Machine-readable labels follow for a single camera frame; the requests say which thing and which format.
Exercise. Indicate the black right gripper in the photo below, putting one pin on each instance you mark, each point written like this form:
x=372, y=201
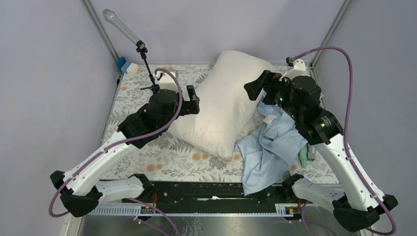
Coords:
x=269, y=80

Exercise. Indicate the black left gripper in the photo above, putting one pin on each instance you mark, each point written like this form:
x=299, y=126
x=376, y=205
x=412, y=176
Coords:
x=190, y=106

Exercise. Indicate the white pillow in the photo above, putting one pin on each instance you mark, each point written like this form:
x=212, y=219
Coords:
x=224, y=104

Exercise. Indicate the light blue pillowcase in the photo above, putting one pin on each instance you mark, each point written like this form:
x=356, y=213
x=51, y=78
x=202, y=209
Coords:
x=269, y=151

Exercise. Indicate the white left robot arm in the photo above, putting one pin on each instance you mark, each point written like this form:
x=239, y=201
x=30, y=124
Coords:
x=83, y=188

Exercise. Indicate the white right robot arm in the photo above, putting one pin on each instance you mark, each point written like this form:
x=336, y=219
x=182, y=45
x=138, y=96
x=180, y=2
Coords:
x=359, y=204

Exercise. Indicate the floral patterned bed sheet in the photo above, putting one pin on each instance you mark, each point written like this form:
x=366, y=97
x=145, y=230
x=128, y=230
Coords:
x=171, y=159

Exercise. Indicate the black microphone tripod stand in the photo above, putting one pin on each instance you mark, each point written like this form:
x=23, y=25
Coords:
x=154, y=87

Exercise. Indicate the teal green cylindrical tool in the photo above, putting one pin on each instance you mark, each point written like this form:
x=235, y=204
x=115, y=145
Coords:
x=303, y=156

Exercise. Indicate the silver microphone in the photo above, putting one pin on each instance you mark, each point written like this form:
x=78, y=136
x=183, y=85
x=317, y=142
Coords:
x=113, y=19

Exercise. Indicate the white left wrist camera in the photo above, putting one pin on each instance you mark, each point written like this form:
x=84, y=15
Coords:
x=165, y=81

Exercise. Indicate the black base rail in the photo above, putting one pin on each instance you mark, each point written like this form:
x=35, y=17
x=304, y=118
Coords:
x=216, y=198

